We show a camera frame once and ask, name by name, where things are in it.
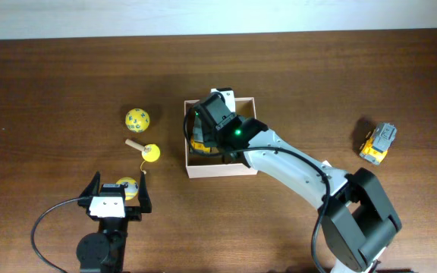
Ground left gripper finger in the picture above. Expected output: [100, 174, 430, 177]
[138, 171, 152, 212]
[80, 171, 100, 197]

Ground yellow grey toy truck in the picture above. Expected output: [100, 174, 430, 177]
[190, 112, 212, 153]

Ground yellow grey toy loader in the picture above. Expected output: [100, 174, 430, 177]
[359, 123, 397, 165]

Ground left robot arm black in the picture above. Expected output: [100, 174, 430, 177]
[76, 171, 152, 273]

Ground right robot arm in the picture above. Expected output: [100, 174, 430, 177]
[184, 92, 402, 272]

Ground yellow ball with face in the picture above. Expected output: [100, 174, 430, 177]
[116, 177, 139, 201]

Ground white cardboard box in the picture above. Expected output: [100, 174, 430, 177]
[185, 97, 258, 178]

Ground yellow ball blue letters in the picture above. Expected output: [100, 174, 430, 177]
[125, 108, 150, 133]

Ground colourful puzzle cube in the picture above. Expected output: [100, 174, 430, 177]
[322, 160, 331, 167]

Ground yellow disc wooden handle toy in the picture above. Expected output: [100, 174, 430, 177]
[124, 139, 161, 174]

